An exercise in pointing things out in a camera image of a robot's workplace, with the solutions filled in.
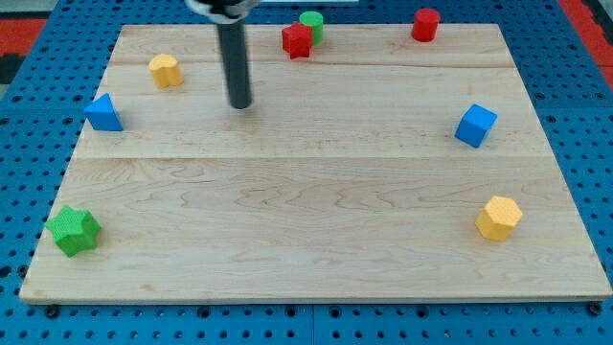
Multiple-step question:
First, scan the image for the yellow heart block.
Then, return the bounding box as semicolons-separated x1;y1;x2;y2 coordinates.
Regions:
148;54;184;88

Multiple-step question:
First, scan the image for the red star block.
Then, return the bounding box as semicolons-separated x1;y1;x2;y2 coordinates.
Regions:
282;22;312;59

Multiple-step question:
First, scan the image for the blue triangle block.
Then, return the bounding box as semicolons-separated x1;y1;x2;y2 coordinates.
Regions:
84;93;124;131

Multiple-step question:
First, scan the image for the yellow hexagon block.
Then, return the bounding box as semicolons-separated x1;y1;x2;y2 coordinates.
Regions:
475;195;523;242

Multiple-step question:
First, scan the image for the green star block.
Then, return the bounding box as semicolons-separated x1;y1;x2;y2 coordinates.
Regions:
45;205;101;257

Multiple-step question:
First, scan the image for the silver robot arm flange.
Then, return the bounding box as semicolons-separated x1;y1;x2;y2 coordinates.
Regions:
185;0;261;25

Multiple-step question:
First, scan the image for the red cylinder block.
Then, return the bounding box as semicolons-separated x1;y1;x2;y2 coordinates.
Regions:
411;8;441;42

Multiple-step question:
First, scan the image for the blue cube block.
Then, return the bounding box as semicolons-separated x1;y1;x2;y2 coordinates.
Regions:
454;103;498;149

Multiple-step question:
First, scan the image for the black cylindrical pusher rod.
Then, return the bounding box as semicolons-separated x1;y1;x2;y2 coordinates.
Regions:
216;20;253;109

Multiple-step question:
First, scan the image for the green cylinder block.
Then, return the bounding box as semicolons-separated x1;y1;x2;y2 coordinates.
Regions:
299;11;325;45

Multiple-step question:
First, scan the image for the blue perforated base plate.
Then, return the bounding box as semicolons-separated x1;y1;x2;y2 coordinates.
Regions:
1;0;612;344

